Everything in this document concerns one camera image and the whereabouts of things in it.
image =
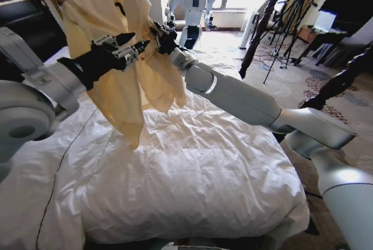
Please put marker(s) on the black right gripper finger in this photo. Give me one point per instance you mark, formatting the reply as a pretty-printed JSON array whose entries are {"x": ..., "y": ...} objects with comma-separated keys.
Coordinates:
[
  {"x": 169, "y": 29},
  {"x": 156, "y": 30},
  {"x": 131, "y": 53}
]

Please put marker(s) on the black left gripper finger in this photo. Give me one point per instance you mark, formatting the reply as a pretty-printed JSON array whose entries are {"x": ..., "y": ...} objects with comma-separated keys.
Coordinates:
[{"x": 123, "y": 38}]

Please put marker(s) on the cream yellow garment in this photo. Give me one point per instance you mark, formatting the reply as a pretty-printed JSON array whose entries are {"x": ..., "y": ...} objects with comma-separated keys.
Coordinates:
[{"x": 116, "y": 87}]

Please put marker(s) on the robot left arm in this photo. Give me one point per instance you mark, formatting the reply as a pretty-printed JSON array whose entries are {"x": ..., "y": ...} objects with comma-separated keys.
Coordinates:
[{"x": 26, "y": 107}]

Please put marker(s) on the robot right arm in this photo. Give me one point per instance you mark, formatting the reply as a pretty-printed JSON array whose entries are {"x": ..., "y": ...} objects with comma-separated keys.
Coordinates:
[{"x": 242, "y": 95}]

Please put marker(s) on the black clothes hanger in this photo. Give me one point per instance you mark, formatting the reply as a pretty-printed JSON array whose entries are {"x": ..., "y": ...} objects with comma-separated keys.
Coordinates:
[{"x": 121, "y": 6}]

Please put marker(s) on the white bed duvet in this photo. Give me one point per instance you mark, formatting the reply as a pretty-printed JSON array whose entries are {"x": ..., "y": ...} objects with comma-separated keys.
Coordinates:
[{"x": 180, "y": 174}]

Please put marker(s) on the white standing pole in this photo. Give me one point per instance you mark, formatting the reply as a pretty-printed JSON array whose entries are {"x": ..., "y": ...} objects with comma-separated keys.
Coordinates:
[{"x": 247, "y": 31}]

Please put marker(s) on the dark wooden headboard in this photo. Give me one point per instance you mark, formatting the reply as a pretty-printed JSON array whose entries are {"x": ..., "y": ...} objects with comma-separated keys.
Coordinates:
[{"x": 26, "y": 19}]

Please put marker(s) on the tall dark wooden bedpost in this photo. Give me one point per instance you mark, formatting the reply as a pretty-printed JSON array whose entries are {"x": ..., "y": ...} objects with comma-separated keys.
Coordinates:
[{"x": 265, "y": 19}]

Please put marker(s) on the pale glowing screen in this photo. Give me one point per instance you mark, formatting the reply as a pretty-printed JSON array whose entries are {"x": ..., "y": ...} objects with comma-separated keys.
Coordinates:
[{"x": 324, "y": 20}]

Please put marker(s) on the dark wooden desk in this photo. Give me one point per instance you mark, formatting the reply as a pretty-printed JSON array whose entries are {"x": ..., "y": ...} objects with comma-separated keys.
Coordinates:
[{"x": 329, "y": 46}]

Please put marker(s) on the short dark wooden bedpost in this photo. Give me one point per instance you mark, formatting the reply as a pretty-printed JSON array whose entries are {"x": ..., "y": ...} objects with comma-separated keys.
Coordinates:
[{"x": 338, "y": 81}]

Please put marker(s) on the black camera tripod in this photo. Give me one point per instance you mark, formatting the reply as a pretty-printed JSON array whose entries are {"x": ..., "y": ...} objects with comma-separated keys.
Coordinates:
[{"x": 294, "y": 19}]

